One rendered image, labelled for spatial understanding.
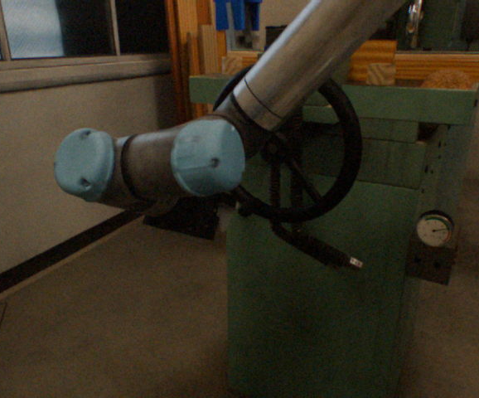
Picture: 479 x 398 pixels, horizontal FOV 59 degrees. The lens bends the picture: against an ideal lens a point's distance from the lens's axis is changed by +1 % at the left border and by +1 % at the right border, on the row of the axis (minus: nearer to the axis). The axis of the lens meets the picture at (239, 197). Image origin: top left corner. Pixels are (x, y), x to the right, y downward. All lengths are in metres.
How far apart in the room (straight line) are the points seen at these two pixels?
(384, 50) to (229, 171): 0.59
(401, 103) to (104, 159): 0.58
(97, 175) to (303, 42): 0.26
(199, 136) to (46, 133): 1.59
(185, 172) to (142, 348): 1.18
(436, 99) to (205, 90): 0.49
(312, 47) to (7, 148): 1.53
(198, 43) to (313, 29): 1.90
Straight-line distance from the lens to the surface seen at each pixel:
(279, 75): 0.49
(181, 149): 0.41
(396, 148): 0.87
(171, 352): 1.52
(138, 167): 0.44
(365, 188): 0.90
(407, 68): 1.00
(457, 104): 0.84
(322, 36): 0.48
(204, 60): 2.34
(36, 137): 1.94
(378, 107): 0.86
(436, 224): 0.83
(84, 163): 0.46
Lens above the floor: 0.99
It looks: 21 degrees down
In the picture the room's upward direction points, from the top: straight up
